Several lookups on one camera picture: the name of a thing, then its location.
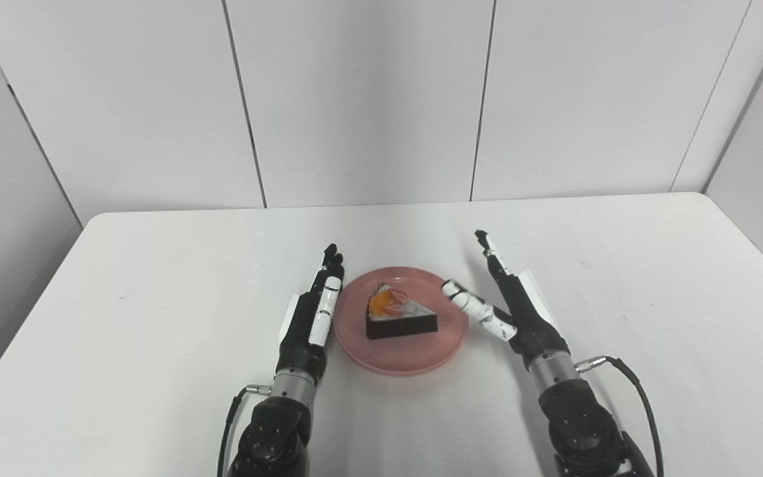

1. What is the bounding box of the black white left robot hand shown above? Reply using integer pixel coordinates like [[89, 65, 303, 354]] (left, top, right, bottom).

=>
[[278, 243, 346, 385]]

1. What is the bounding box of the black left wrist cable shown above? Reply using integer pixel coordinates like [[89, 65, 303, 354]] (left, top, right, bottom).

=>
[[217, 384, 273, 477]]

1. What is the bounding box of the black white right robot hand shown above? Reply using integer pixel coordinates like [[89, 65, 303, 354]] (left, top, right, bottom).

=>
[[441, 229, 571, 372]]

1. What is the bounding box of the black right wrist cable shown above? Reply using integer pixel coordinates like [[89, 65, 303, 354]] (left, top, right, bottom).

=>
[[574, 355, 665, 477]]

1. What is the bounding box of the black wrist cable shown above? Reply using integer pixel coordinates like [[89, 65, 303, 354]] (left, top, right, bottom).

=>
[[574, 355, 665, 477], [217, 384, 273, 477]]

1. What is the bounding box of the chocolate cake slice with fruit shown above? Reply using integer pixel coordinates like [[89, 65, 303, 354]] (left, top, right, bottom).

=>
[[365, 283, 439, 341]]

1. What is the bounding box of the pink round plate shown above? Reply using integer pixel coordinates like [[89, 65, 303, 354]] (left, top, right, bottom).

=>
[[332, 266, 470, 377]]

